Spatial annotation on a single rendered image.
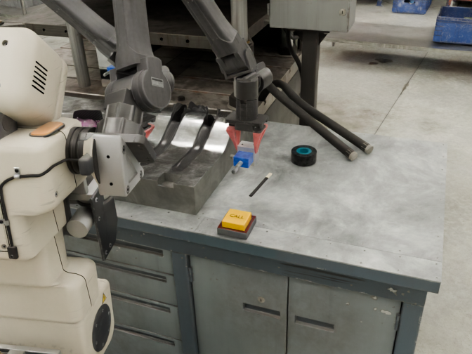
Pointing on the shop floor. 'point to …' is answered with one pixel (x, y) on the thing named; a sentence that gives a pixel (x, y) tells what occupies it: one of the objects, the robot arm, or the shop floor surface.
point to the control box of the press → (310, 34)
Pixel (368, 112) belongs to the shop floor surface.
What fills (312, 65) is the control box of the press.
